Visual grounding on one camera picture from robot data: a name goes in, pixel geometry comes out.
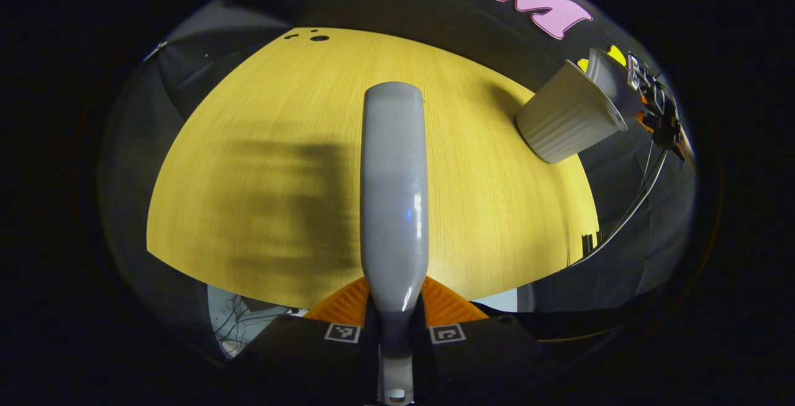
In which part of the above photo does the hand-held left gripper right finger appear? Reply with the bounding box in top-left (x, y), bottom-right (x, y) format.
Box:
top-left (413, 276), bottom-right (563, 406)

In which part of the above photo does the tangle of thin floor cables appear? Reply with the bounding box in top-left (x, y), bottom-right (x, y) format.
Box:
top-left (211, 294), bottom-right (299, 357)

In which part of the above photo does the wooden desktop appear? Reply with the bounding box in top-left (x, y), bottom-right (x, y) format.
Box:
top-left (146, 27), bottom-right (600, 310)

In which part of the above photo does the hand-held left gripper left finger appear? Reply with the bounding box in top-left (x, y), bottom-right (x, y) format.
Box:
top-left (239, 277), bottom-right (381, 406)

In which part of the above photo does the black backdrop cloth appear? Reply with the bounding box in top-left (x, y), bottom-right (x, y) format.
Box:
top-left (99, 0), bottom-right (696, 332)

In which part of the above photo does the thin grey cable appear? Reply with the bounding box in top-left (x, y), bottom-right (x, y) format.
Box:
top-left (568, 145), bottom-right (670, 267)

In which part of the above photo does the small grey broom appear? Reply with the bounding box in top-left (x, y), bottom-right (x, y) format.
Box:
top-left (360, 81), bottom-right (430, 405)

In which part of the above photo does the white ribbed garbage bin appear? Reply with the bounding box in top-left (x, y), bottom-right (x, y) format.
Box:
top-left (515, 58), bottom-right (629, 165)

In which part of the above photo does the grey dustpan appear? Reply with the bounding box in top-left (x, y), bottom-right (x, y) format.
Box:
top-left (585, 48), bottom-right (647, 122)

